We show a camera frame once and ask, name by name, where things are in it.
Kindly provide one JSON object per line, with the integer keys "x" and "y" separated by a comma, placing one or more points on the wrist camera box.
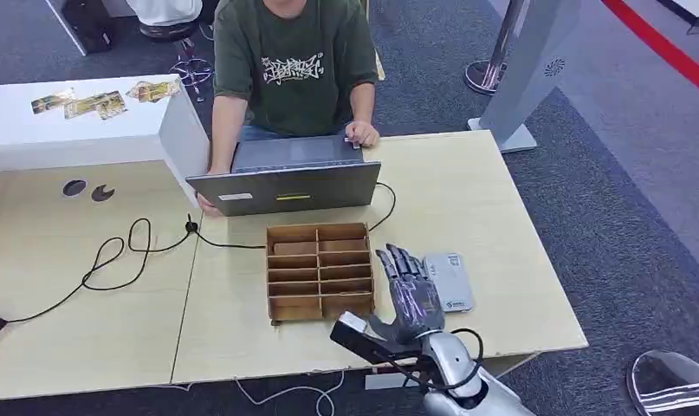
{"x": 355, "y": 339}

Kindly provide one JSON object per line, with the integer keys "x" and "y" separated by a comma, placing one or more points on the gold printed card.
{"x": 52, "y": 101}
{"x": 112, "y": 105}
{"x": 84, "y": 106}
{"x": 154, "y": 90}

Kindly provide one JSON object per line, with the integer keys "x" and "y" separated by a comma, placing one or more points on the chrome stanchion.
{"x": 484, "y": 74}

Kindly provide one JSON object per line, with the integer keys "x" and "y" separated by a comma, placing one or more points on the grey laptop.
{"x": 280, "y": 189}

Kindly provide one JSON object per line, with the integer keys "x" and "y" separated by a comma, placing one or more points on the black cabinet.
{"x": 91, "y": 23}

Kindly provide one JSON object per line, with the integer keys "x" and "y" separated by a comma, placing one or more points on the grey card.
{"x": 449, "y": 284}

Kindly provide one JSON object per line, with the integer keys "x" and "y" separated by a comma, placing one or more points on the red barrier belt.
{"x": 659, "y": 43}

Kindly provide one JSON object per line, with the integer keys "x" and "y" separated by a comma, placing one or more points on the small white card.
{"x": 352, "y": 141}

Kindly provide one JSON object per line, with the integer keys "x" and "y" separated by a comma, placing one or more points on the person's left hand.
{"x": 363, "y": 132}

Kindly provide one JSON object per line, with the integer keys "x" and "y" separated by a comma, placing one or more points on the shiny chrome round base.
{"x": 667, "y": 382}

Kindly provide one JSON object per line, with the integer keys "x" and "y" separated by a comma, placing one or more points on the person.
{"x": 294, "y": 69}

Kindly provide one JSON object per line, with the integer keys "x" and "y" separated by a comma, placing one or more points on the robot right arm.
{"x": 449, "y": 362}

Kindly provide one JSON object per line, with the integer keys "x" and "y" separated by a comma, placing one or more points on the white counter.
{"x": 68, "y": 138}

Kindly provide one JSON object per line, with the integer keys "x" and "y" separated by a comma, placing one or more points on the person's right hand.
{"x": 208, "y": 206}

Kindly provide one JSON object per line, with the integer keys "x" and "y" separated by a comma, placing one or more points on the black grommet cap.
{"x": 102, "y": 194}

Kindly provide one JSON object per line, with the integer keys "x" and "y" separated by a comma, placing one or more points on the black office chair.
{"x": 165, "y": 31}

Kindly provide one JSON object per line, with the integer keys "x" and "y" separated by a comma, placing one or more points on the grey kiosk stand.
{"x": 527, "y": 74}

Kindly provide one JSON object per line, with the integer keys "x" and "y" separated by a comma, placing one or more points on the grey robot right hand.
{"x": 412, "y": 298}

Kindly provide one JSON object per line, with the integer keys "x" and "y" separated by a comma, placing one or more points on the wooden card box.
{"x": 319, "y": 270}

